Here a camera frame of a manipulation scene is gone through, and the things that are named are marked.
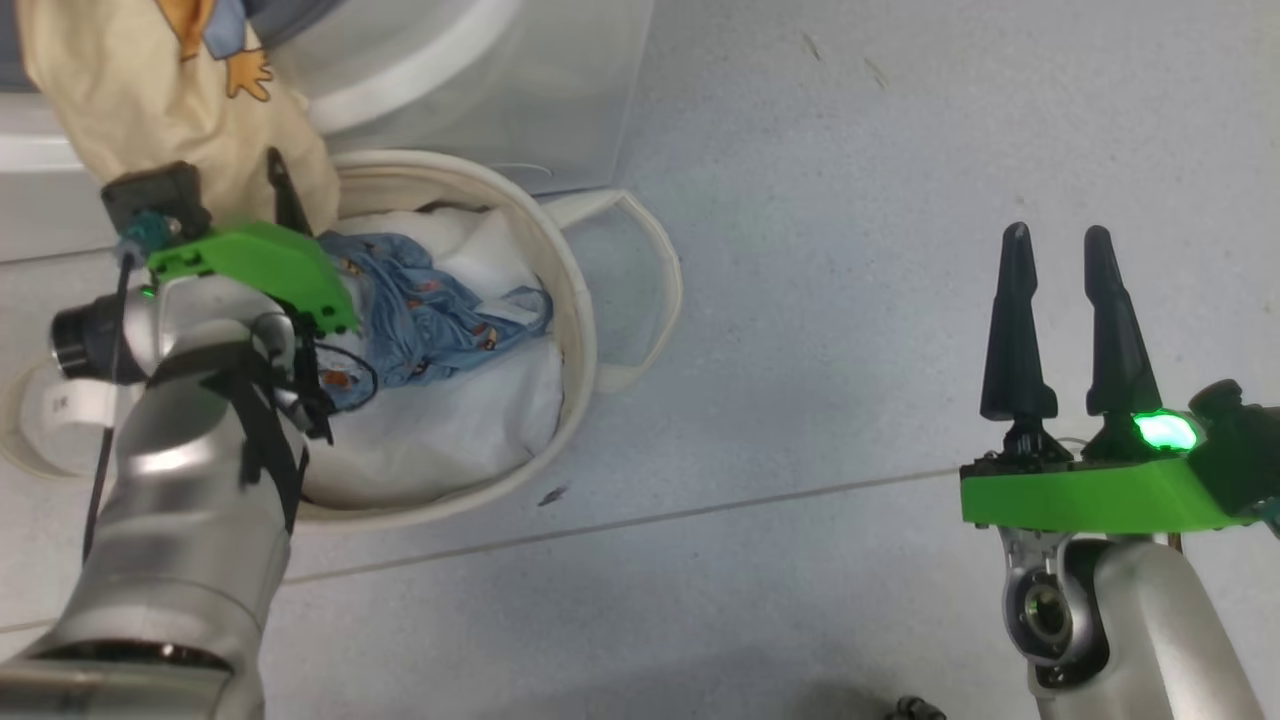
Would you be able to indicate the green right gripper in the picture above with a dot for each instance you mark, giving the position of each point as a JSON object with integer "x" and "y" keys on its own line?
{"x": 1080, "y": 495}

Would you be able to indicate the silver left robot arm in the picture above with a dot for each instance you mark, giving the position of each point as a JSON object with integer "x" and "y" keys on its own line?
{"x": 180, "y": 560}

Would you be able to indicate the cream canvas laundry basket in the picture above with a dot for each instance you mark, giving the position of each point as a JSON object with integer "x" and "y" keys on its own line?
{"x": 420, "y": 185}

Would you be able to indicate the small black metal part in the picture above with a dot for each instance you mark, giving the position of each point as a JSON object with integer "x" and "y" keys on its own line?
{"x": 915, "y": 710}

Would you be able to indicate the cream garment with orange print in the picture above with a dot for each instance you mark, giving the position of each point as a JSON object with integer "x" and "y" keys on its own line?
{"x": 130, "y": 90}

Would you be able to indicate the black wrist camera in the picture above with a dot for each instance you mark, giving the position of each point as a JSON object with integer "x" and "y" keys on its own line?
{"x": 1240, "y": 450}
{"x": 150, "y": 195}

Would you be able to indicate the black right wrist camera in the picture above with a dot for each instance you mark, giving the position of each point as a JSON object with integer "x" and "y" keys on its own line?
{"x": 1240, "y": 450}

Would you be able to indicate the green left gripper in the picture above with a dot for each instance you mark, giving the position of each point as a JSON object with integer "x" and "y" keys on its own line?
{"x": 260, "y": 265}

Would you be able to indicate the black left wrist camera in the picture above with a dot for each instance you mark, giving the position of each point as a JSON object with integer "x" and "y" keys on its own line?
{"x": 150, "y": 195}

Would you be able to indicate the white washing machine body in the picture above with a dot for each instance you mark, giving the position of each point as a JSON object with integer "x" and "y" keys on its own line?
{"x": 520, "y": 90}

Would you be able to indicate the blue denim garment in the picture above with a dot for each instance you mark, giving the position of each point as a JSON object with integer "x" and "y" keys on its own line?
{"x": 430, "y": 320}

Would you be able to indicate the white padding cloth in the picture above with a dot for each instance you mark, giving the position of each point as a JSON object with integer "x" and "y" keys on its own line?
{"x": 450, "y": 440}

